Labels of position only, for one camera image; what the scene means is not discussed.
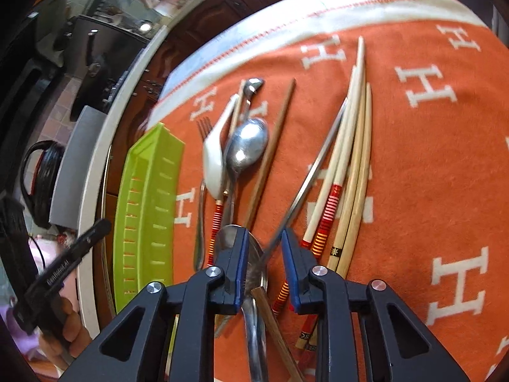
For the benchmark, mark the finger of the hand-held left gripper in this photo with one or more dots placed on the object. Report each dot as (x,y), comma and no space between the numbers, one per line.
(93,235)

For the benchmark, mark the metal spoon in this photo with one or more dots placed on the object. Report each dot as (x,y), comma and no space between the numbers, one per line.
(254,338)
(246,143)

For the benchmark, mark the person's left hand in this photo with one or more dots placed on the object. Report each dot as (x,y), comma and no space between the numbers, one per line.
(77,330)

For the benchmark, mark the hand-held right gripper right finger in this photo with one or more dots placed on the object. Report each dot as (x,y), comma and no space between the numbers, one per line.
(289,270)

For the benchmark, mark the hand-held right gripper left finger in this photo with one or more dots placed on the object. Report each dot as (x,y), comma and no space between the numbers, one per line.
(241,270)

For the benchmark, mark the black round coiled rings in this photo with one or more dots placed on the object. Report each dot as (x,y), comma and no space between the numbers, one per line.
(30,191)

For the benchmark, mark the orange lettered blanket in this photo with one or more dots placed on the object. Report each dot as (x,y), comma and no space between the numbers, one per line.
(417,175)

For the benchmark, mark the green plastic utensil tray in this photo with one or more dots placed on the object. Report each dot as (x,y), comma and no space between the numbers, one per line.
(147,207)

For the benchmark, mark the metal fork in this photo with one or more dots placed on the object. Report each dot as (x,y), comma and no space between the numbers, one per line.
(203,127)

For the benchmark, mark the plain bamboo chopstick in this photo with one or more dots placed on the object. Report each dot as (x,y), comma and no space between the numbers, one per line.
(360,191)

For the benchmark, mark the brown wooden chopstick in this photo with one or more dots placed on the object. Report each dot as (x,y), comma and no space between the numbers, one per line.
(274,135)
(278,334)

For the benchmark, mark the white ceramic spoon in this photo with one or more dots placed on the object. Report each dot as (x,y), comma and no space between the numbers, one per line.
(214,163)

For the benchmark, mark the red-coiled bamboo chopstick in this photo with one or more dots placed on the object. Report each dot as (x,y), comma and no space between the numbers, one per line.
(214,223)

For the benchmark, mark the star-marked bamboo chopstick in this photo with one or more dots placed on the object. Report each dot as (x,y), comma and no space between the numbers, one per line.
(346,207)

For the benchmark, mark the red patterned chopsticks on cloth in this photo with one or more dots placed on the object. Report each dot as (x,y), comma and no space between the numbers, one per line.
(253,86)

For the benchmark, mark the metal chopstick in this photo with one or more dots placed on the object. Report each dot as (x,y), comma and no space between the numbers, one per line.
(314,171)

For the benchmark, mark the red-banded bamboo chopstick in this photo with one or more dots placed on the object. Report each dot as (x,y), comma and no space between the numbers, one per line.
(336,155)
(358,87)

